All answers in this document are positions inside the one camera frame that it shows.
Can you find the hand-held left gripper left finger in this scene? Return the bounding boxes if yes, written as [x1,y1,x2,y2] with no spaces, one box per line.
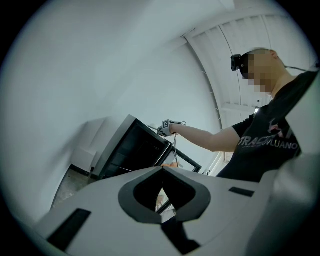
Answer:
[32,166,181,256]

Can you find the black cabinet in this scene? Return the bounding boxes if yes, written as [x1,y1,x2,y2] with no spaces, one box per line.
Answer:
[93,114,203,181]

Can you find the black head camera cable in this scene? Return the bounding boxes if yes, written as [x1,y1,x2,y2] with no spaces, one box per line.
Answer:
[283,64,316,74]

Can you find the black head-worn camera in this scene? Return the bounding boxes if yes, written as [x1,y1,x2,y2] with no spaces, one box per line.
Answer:
[230,51,251,74]

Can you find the person's right forearm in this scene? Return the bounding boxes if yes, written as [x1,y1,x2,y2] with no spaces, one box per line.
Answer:
[169,124,221,153]

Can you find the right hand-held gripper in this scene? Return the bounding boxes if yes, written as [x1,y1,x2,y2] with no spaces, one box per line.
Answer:
[146,119,176,138]

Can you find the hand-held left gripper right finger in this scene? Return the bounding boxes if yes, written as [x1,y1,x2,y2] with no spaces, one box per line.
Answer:
[162,166,271,248]

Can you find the person's head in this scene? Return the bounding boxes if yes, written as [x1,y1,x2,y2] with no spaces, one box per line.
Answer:
[241,47,286,99]

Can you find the person's black shirt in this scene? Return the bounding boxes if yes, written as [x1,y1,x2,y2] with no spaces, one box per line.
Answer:
[216,71,319,182]

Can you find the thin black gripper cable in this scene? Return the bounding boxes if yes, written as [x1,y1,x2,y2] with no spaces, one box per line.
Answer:
[171,120,188,164]

